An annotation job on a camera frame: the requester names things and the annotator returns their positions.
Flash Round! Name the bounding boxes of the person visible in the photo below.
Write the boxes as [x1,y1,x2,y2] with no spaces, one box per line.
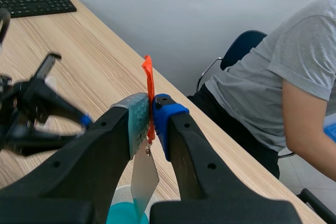
[187,0,336,183]

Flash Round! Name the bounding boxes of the clear beaker with blue liquid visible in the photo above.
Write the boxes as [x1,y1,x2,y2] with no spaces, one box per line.
[106,184,150,224]

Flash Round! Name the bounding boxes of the dark blue chair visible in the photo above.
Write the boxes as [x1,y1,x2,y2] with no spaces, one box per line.
[196,30,295,159]

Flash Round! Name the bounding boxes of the thick black cable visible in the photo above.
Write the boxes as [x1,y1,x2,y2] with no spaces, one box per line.
[0,7,12,46]

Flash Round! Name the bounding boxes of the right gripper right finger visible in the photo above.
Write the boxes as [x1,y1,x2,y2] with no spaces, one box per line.
[149,93,303,224]

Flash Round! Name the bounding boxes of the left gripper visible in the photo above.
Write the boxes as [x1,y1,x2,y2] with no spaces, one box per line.
[0,52,92,156]

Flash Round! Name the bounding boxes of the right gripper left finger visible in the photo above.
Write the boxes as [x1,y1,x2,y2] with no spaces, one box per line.
[0,92,151,224]

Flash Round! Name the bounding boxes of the black computer keyboard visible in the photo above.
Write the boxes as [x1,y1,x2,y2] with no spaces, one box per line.
[0,0,77,19]

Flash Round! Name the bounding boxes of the grey metal plate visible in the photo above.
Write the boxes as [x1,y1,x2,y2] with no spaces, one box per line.
[130,55,160,223]

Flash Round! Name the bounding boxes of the black chair base bar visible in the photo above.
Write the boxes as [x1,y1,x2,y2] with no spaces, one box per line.
[298,188,336,224]

